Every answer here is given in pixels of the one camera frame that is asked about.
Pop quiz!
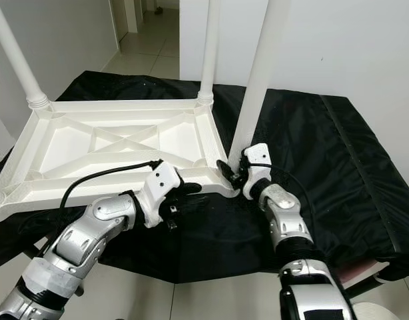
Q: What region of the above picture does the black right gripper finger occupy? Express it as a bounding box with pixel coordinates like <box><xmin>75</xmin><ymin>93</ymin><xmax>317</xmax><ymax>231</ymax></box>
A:
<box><xmin>216</xmin><ymin>160</ymin><xmax>240</xmax><ymax>187</ymax></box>

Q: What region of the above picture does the white plastic table top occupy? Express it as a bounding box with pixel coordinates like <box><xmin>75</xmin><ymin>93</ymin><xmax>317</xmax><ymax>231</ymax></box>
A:
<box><xmin>0</xmin><ymin>99</ymin><xmax>238</xmax><ymax>224</ymax></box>

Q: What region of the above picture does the black cloth table cover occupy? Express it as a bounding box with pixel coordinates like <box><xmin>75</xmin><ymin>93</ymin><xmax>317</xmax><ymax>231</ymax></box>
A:
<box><xmin>0</xmin><ymin>70</ymin><xmax>409</xmax><ymax>284</ymax></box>

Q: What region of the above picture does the white round base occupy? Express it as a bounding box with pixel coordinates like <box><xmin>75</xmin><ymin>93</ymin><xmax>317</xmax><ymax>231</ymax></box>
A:
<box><xmin>354</xmin><ymin>301</ymin><xmax>392</xmax><ymax>320</ymax></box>

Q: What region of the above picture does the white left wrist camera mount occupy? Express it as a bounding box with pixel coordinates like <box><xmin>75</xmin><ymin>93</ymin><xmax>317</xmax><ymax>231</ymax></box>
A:
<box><xmin>137</xmin><ymin>161</ymin><xmax>182</xmax><ymax>227</ymax></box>

